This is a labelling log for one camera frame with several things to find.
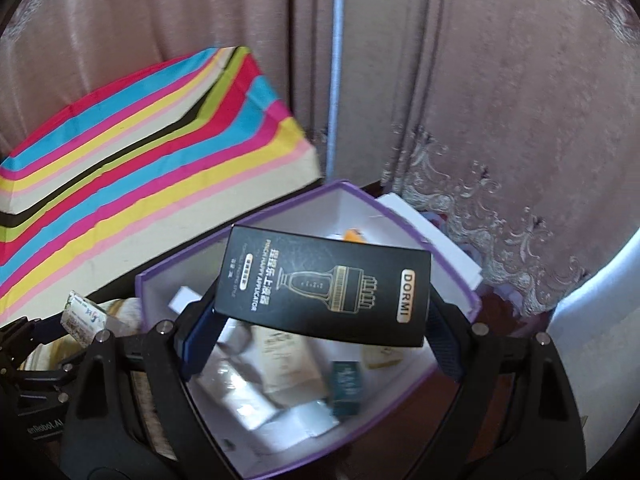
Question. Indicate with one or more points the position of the orange box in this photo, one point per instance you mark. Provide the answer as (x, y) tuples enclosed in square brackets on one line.
[(354, 236)]

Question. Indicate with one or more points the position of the teal blue box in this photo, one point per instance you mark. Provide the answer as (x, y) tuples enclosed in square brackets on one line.
[(346, 389)]

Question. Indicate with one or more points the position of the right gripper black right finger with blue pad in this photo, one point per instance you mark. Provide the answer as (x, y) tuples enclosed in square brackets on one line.
[(541, 435)]

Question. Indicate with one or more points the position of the black Dormi box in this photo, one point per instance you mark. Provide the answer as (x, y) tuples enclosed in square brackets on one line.
[(326, 289)]

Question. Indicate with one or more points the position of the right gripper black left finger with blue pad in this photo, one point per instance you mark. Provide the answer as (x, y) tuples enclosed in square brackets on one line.
[(131, 414)]

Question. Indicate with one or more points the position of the white cube box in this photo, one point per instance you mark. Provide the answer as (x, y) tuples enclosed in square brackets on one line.
[(295, 425)]

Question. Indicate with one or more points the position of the white box black text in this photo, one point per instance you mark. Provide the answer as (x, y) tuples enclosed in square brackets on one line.
[(82, 319)]

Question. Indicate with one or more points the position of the beige tall box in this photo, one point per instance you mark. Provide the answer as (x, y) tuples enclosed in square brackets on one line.
[(290, 375)]

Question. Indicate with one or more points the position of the rainbow striped cloth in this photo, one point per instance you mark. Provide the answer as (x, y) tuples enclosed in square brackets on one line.
[(141, 166)]

